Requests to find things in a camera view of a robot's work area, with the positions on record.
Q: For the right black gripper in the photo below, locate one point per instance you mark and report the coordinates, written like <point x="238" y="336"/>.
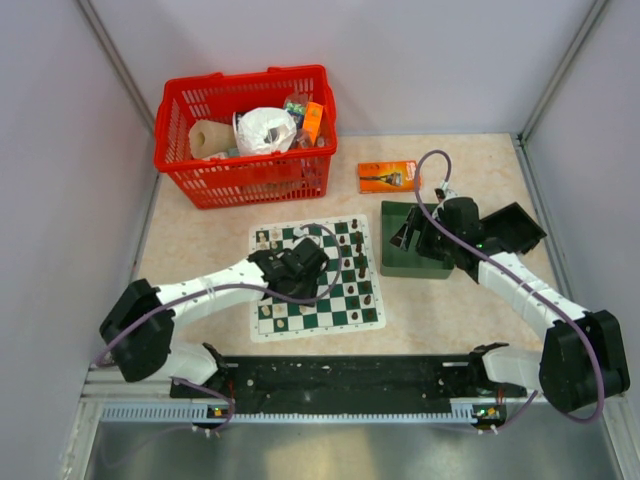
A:
<point x="417" y="221"/>

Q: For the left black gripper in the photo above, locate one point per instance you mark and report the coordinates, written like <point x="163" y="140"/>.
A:
<point x="313" y="280"/>

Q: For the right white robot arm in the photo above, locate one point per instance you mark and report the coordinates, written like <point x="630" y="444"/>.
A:
<point x="582" y="361"/>

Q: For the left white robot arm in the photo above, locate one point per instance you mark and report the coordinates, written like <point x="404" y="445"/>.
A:
<point x="141" y="330"/>

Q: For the green white chess mat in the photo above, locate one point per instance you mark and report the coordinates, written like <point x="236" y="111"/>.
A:
<point x="273" y="320"/>

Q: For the green piece tray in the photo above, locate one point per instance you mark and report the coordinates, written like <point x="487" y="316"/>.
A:
<point x="405" y="264"/>

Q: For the orange razor box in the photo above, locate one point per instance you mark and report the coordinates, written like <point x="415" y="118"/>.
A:
<point x="388" y="177"/>

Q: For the black tray lid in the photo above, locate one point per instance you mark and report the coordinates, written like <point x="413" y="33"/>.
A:
<point x="511" y="229"/>

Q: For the red plastic shopping basket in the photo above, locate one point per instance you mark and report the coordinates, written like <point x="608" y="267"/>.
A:
<point x="220" y="183"/>

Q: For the white toilet paper roll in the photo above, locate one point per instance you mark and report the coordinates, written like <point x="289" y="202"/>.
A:
<point x="263" y="131"/>

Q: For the orange carton in basket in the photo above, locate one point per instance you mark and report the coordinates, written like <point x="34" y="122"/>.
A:
<point x="312" y="121"/>

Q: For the beige paper roll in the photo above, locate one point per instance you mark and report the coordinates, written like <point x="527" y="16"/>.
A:
<point x="207" y="138"/>

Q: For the green snack packet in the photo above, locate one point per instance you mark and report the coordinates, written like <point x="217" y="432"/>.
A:
<point x="296" y="104"/>

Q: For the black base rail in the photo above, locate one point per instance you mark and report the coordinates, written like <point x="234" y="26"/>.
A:
<point x="361" y="384"/>

